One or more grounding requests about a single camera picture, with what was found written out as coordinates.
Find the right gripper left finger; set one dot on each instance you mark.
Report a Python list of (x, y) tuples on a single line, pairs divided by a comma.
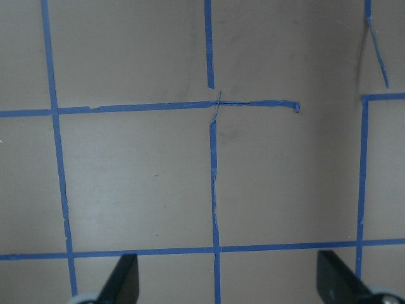
[(122, 285)]

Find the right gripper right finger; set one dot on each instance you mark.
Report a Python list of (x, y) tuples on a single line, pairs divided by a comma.
[(336, 283)]

